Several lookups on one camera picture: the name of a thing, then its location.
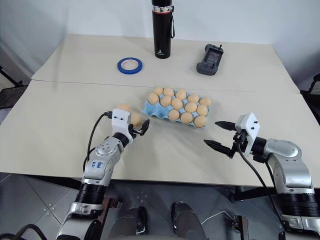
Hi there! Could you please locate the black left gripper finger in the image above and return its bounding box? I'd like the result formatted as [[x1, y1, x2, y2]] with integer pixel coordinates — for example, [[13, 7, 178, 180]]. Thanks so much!
[[138, 119, 151, 137]]

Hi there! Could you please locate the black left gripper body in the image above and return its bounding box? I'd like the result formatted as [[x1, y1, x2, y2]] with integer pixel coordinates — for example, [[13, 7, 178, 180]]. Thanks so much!
[[127, 123, 142, 141]]

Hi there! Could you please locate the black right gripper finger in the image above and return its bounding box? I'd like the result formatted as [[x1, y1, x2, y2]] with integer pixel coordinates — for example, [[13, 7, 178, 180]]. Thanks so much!
[[203, 139, 231, 156], [214, 120, 237, 131]]

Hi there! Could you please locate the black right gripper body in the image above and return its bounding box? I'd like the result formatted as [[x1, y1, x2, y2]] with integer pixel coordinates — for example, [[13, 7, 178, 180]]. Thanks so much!
[[228, 130, 249, 159]]

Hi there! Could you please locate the blue egg carton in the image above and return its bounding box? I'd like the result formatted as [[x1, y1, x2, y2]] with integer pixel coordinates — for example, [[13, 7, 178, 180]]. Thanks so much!
[[142, 86, 213, 130]]

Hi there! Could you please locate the blue tape roll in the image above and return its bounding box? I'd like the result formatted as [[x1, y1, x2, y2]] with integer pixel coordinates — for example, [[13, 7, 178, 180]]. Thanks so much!
[[117, 57, 144, 75]]

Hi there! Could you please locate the grey handheld controller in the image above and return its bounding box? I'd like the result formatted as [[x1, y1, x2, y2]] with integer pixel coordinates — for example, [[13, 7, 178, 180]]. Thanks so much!
[[195, 43, 224, 76]]

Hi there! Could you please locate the dark rounded shape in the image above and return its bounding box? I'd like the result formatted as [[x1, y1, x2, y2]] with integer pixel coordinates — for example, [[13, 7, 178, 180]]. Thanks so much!
[[170, 200, 207, 240], [113, 206, 149, 240]]

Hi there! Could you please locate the black chair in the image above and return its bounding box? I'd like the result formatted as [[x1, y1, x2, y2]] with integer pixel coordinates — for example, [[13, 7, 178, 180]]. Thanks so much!
[[0, 65, 29, 110], [299, 73, 320, 121]]

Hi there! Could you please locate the black thermos bottle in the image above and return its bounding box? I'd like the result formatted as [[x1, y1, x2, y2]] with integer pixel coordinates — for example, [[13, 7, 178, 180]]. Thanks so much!
[[151, 0, 175, 60]]

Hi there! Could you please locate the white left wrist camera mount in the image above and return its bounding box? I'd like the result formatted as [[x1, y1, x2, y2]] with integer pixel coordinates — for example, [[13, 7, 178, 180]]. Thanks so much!
[[111, 108, 134, 139]]

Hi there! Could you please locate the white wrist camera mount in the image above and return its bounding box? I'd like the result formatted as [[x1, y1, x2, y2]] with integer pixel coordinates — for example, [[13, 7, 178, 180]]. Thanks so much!
[[111, 108, 134, 139], [235, 112, 261, 158]]

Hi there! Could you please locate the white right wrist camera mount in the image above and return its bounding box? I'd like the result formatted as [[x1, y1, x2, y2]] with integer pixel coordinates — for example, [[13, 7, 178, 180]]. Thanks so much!
[[235, 112, 261, 158]]

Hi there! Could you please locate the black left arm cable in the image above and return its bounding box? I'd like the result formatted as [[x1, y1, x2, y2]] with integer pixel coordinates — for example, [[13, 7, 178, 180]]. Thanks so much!
[[82, 111, 113, 173]]

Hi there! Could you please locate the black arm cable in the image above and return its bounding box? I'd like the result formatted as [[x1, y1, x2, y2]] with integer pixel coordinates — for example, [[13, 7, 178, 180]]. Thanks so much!
[[82, 111, 113, 173], [237, 143, 287, 227]]

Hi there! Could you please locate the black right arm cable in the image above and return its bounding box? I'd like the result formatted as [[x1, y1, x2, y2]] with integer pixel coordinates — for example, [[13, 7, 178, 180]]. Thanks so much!
[[237, 143, 287, 227]]

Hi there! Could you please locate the black table frame bar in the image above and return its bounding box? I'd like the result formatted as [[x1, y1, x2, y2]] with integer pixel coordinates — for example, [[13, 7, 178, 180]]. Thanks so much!
[[225, 185, 279, 203]]

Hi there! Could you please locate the thin white cable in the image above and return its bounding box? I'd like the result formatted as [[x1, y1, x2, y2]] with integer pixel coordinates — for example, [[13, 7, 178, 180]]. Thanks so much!
[[201, 210, 234, 225]]

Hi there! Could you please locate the brown metal bracket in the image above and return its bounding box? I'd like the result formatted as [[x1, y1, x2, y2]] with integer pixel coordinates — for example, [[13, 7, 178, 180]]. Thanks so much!
[[100, 196, 123, 225]]

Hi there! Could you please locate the black metal bracket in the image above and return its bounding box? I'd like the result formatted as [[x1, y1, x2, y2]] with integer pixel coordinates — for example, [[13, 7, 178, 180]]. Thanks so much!
[[232, 214, 250, 240]]

